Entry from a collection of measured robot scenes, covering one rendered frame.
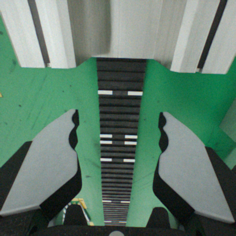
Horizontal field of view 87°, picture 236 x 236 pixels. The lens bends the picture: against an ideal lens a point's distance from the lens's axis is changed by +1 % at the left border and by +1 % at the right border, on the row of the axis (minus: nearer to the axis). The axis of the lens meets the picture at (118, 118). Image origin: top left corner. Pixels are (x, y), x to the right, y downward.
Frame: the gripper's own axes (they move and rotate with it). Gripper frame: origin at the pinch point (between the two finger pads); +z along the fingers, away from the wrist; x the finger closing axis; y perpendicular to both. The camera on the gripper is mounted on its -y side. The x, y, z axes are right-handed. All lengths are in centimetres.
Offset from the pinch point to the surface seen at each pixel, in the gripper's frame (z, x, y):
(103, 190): 1.1, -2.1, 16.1
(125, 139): 3.0, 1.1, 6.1
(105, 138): 3.0, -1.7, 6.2
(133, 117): 3.2, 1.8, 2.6
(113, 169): 1.7, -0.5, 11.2
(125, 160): 2.1, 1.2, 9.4
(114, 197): 1.0, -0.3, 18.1
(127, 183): 1.3, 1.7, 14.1
